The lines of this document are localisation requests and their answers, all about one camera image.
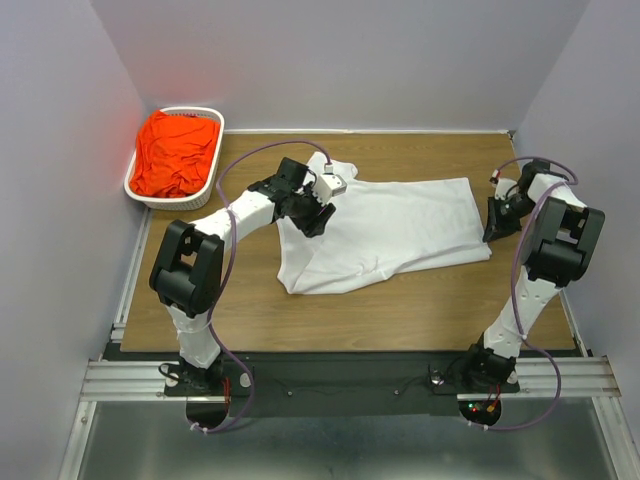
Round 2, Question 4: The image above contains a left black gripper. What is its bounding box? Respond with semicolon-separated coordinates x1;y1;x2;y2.
289;181;336;239

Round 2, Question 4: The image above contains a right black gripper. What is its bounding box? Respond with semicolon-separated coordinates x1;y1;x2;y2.
481;193;538;242

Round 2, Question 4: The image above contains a white t shirt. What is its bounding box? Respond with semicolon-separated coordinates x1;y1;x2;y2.
277;161;491;295

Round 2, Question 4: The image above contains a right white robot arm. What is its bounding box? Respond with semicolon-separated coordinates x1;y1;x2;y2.
460;156;606;390

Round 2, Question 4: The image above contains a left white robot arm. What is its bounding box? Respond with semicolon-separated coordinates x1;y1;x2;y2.
149;158;347;395

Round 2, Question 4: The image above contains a white plastic laundry basket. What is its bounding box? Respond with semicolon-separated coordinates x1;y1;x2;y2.
123;106;225;211

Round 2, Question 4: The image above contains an orange t shirt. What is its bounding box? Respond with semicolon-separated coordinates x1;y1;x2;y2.
128;110;221;199

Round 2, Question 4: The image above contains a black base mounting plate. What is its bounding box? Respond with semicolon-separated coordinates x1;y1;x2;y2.
102;349;521;419

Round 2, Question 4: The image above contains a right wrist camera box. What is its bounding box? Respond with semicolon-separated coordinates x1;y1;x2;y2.
490;169;518;201

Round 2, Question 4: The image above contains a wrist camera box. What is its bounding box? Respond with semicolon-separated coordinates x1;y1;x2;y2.
490;169;518;201
312;173;347;204

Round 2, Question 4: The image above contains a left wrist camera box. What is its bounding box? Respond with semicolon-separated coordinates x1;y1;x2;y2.
312;173;347;204

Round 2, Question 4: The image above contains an aluminium frame rail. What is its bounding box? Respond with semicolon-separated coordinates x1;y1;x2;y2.
58;208;163;479

